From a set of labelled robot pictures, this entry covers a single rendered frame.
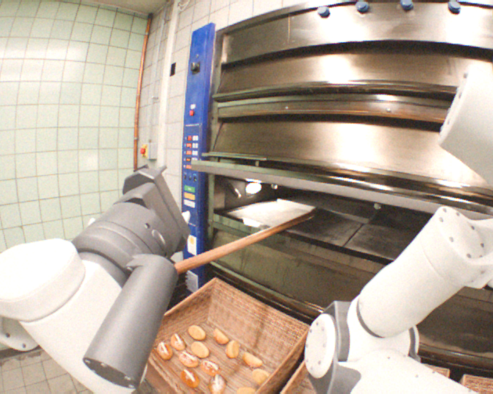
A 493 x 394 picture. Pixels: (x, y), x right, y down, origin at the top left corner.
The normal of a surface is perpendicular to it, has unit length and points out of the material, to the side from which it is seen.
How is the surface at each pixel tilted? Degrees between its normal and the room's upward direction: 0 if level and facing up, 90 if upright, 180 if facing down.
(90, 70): 90
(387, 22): 90
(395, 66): 70
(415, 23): 90
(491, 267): 108
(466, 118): 112
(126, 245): 40
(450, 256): 98
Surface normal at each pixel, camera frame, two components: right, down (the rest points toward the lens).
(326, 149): -0.58, -0.22
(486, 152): -0.71, 0.64
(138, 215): 0.48, -0.81
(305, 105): -0.64, 0.12
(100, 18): 0.77, 0.18
